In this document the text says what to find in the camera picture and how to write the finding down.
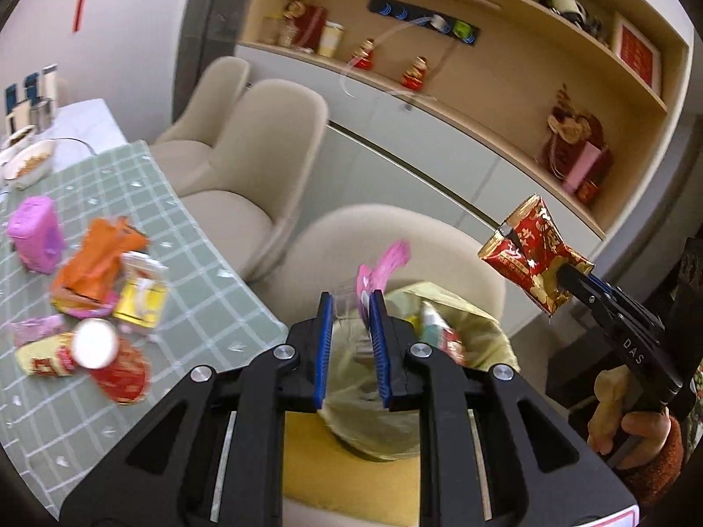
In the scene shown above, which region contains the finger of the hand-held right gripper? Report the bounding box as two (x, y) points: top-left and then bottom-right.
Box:
(557, 263), (619, 320)
(579, 270), (627, 304)

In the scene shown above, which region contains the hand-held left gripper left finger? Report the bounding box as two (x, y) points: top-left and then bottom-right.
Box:
(58, 291), (336, 527)

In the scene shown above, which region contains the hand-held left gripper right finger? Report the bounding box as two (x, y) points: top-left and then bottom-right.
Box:
(369, 290), (641, 527)

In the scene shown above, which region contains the red gold snack packet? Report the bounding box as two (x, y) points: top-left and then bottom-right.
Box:
(477, 193), (597, 318)

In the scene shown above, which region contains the pink cartoon snack packet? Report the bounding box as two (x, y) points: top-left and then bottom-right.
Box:
(332, 240), (413, 322)

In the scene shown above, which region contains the yellow plastic trash bag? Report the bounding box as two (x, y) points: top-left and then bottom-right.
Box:
(315, 280), (520, 462)

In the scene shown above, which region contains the red paper cup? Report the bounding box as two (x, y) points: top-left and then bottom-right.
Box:
(71, 318), (152, 404)

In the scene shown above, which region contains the orange snack wrapper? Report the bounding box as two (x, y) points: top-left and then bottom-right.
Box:
(49, 217), (150, 314)

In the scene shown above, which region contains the pink clear wrapper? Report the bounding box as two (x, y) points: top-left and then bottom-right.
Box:
(11, 315), (65, 346)

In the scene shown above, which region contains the person's right forearm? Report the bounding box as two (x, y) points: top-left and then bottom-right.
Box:
(623, 414), (687, 509)

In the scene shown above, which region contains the person's right hand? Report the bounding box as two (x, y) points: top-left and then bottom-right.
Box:
(587, 367), (674, 454)

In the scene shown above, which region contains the beige chair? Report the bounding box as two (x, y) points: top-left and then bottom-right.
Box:
(258, 204), (506, 527)
(151, 56), (250, 146)
(176, 78), (330, 281)

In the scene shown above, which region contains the yellow seat cushion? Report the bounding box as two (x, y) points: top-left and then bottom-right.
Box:
(283, 411), (421, 511)

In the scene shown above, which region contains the green checked tablecloth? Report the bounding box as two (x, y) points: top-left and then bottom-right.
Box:
(0, 140), (289, 517)

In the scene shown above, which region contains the yellow white toy container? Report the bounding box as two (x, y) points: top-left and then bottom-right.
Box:
(112, 251), (170, 326)

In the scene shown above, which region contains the wooden shelf cabinet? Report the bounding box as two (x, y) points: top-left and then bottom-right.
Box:
(233, 0), (693, 297)

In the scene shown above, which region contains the small red figurine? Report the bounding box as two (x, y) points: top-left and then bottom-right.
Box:
(402, 56), (429, 90)
(351, 38), (377, 70)

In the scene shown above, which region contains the yellow lidded cup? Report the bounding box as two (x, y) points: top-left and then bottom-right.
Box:
(317, 21), (346, 58)

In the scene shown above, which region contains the pink toy bin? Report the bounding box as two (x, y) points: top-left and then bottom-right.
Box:
(7, 196), (65, 274)

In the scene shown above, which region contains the red flower gift box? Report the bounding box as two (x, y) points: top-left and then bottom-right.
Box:
(283, 0), (329, 53)

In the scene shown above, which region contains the black power strip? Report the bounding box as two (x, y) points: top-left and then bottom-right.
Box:
(367, 0), (481, 45)

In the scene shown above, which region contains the large white snack bowl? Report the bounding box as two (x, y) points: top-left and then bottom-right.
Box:
(0, 139), (57, 190)

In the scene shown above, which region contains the steel cup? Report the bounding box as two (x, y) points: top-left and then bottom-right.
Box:
(29, 100), (56, 130)

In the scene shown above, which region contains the bowl with dark food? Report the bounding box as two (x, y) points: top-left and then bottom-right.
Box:
(3, 126), (36, 149)

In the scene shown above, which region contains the red picture frame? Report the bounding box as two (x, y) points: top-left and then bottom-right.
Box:
(609, 11), (663, 94)

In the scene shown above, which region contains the white cable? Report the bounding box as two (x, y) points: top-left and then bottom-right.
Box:
(341, 22), (440, 102)

